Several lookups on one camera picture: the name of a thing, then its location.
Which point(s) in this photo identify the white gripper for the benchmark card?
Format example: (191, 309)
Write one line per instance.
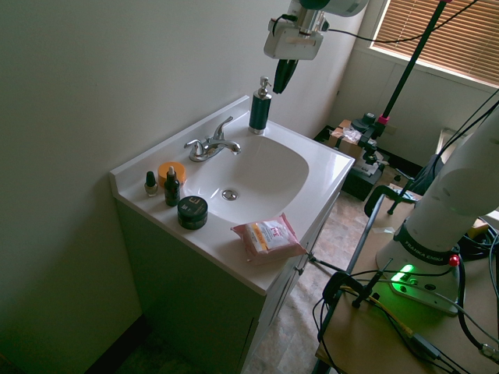
(292, 44)

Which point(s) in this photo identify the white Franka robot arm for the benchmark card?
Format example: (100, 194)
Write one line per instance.
(448, 195)

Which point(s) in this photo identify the dark soap pump dispenser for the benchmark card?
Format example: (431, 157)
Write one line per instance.
(259, 111)

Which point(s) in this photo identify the brown cardboard box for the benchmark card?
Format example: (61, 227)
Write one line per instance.
(345, 140)

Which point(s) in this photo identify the white sink vanity top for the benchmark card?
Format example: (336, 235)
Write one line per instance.
(265, 171)

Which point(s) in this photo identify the chrome faucet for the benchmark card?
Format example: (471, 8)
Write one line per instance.
(212, 146)

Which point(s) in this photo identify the chrome drain stopper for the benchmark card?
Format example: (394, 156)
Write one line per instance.
(230, 194)

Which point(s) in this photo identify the orange round jar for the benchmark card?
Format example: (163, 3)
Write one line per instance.
(173, 168)

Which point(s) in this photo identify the black C clamp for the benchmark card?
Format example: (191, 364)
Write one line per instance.
(351, 286)
(380, 196)

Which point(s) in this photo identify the dark dropper bottle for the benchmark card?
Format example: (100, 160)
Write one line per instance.
(172, 191)

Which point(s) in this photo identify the pink wet wipes pack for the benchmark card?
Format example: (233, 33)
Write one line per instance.
(269, 237)

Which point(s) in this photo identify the brown window blinds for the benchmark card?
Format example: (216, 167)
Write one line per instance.
(444, 35)

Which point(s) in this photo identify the black round jar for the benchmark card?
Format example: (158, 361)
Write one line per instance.
(192, 212)

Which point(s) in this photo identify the small nail polish bottle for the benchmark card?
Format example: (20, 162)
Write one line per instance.
(151, 186)

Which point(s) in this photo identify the white vanity cabinet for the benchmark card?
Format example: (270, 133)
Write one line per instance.
(202, 296)

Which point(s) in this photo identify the red emergency stop button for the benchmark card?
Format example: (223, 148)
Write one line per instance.
(453, 260)

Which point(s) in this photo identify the wooden robot table board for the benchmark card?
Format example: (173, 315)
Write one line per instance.
(374, 331)

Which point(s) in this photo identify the black camera stand pole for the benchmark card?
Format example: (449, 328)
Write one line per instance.
(409, 62)

